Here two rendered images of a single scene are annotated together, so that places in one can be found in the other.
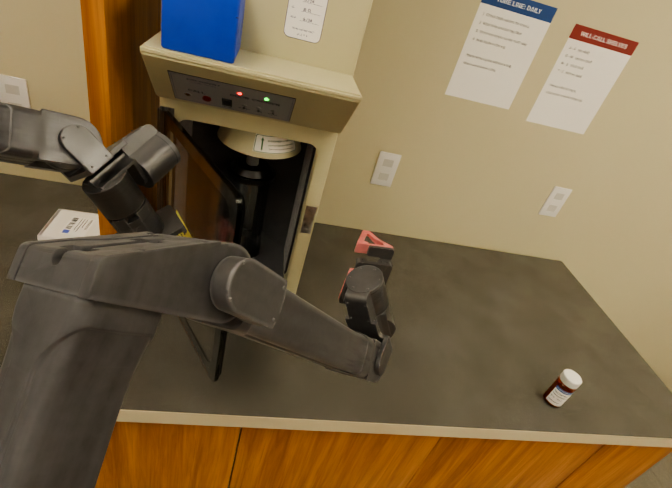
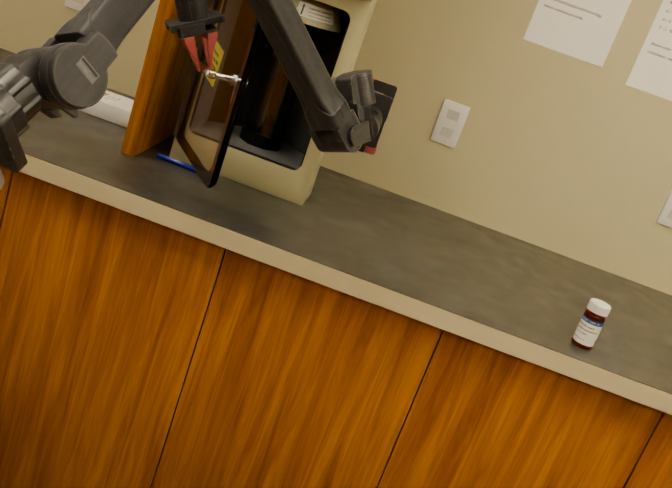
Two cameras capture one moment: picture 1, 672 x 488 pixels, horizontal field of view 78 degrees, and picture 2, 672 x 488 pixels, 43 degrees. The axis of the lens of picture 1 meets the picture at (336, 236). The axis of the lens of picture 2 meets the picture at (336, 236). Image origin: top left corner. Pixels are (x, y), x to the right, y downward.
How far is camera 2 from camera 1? 1.11 m
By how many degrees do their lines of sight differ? 21
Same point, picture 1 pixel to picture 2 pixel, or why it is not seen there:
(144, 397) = (143, 192)
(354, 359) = (328, 100)
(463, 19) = not seen: outside the picture
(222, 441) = (197, 286)
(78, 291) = not seen: outside the picture
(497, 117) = (588, 75)
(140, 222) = not seen: outside the picture
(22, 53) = not seen: outside the picture
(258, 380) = (248, 221)
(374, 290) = (360, 75)
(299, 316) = (289, 8)
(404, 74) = (477, 11)
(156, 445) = (132, 274)
